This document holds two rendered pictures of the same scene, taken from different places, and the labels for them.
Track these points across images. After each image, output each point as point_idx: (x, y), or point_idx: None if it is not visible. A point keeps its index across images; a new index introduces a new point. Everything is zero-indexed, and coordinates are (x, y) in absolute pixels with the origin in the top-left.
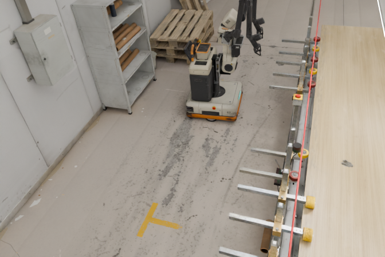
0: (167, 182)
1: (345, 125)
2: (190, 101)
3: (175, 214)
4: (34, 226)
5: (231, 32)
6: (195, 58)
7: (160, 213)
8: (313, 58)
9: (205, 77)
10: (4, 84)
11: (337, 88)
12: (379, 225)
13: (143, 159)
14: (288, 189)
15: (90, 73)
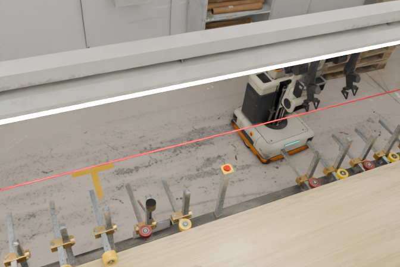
0: (140, 159)
1: (265, 245)
2: (240, 110)
3: (111, 187)
4: None
5: (294, 65)
6: (266, 70)
7: (105, 175)
8: (224, 133)
9: (257, 96)
10: None
11: (330, 211)
12: None
13: (153, 126)
14: (147, 242)
15: (184, 21)
